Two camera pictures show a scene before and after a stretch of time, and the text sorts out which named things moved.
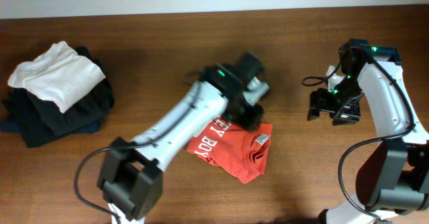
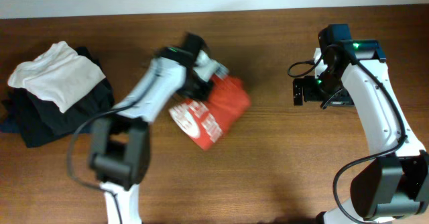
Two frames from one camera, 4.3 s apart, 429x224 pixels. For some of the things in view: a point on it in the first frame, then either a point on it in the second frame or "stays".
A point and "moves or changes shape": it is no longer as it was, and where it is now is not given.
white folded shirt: (59, 76) stays
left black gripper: (253, 119) -> (203, 95)
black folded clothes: (40, 121) stays
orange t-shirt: (240, 151) moves or changes shape
